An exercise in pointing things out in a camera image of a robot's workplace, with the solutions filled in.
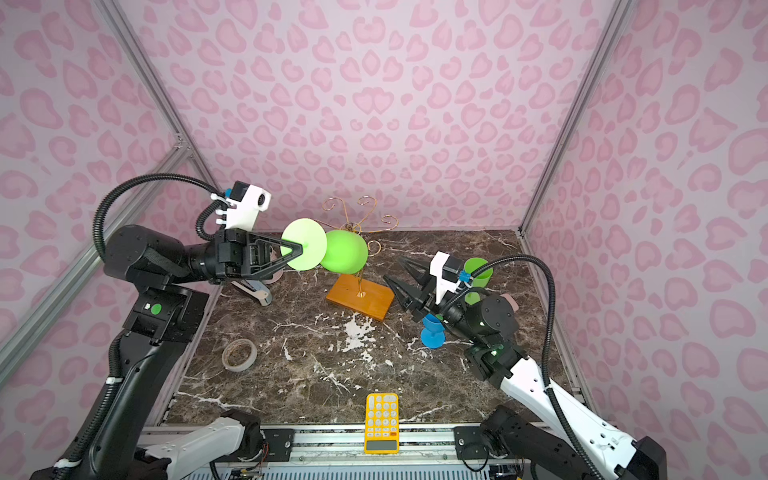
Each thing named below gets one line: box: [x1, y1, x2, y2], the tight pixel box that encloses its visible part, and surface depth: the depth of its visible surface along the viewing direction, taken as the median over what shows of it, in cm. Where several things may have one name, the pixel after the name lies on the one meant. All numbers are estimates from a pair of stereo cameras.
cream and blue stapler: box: [231, 279, 273, 307], surface depth 100 cm
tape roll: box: [221, 338, 257, 372], surface depth 90 cm
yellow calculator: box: [364, 393, 400, 455], surface depth 77 cm
